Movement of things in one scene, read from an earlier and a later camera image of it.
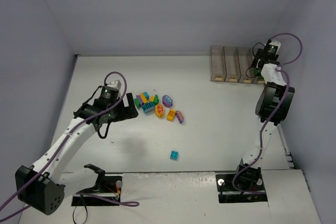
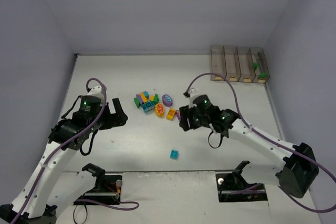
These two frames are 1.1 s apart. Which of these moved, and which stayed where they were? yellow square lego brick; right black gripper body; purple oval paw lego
Moved: right black gripper body
Stayed: yellow square lego brick; purple oval paw lego
